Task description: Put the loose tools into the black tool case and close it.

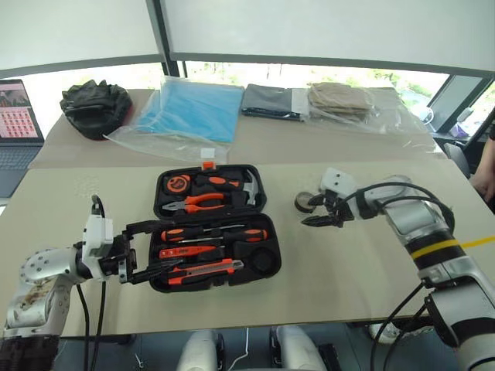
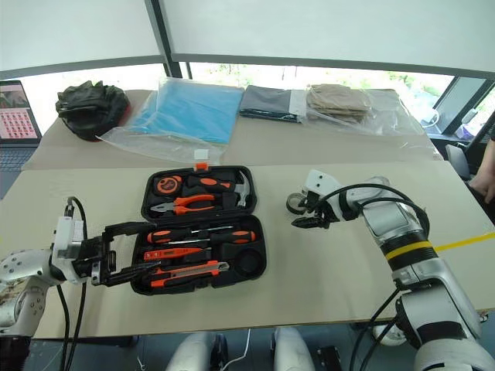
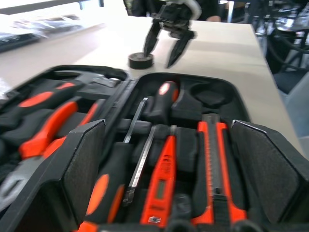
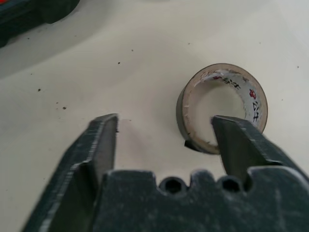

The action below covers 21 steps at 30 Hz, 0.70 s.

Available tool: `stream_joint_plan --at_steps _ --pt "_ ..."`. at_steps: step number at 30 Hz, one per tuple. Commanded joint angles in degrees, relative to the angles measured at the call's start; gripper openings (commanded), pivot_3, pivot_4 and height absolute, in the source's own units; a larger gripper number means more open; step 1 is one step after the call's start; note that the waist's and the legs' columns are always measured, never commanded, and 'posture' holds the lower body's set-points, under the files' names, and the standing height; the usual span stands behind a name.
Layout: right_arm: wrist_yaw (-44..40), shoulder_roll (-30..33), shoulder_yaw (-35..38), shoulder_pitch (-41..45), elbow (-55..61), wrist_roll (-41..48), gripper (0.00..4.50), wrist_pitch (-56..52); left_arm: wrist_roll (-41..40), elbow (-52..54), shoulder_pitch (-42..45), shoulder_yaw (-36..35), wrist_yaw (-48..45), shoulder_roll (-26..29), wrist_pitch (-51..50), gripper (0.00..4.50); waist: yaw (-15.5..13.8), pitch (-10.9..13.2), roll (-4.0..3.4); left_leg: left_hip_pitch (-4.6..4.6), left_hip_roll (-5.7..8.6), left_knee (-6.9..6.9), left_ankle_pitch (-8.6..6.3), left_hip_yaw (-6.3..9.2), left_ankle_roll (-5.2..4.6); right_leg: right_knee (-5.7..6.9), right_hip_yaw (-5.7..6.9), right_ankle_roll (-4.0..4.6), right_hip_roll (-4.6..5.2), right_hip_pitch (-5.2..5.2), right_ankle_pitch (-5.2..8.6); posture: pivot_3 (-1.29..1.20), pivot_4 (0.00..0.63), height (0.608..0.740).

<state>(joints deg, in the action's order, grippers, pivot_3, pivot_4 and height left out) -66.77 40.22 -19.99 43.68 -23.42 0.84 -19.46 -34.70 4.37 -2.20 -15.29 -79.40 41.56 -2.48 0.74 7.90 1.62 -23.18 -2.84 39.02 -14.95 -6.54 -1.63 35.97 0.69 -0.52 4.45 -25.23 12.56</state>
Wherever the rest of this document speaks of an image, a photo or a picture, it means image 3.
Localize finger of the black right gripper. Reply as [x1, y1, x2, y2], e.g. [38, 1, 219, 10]
[144, 20, 161, 56]
[166, 31, 194, 69]

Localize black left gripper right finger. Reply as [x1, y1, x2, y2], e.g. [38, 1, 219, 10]
[231, 119, 309, 232]

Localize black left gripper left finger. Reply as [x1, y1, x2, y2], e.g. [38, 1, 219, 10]
[0, 119, 107, 232]

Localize black electrical tape roll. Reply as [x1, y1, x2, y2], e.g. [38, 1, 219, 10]
[127, 52, 154, 70]

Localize black orange Phillips screwdriver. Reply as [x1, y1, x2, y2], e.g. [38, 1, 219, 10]
[123, 81, 181, 206]

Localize black tool case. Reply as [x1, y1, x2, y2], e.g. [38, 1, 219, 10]
[0, 64, 253, 232]

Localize black orange flathead screwdriver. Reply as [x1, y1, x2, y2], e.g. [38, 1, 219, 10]
[83, 97, 149, 224]

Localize silver adjustable wrench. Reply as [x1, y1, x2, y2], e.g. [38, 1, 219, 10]
[0, 157, 45, 206]

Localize orange black utility knife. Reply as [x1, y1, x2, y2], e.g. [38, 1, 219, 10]
[192, 113, 249, 227]

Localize orange voltage tester pen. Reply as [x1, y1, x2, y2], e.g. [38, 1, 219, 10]
[140, 125, 178, 229]

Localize black office chair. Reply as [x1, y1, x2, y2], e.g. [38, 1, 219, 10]
[265, 23, 309, 94]

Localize dark keyboard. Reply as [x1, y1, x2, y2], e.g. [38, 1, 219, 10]
[0, 33, 37, 53]

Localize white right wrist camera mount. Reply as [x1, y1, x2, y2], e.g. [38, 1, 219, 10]
[166, 0, 202, 19]

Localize orange handled pliers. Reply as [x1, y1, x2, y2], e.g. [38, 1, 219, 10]
[18, 98, 106, 160]

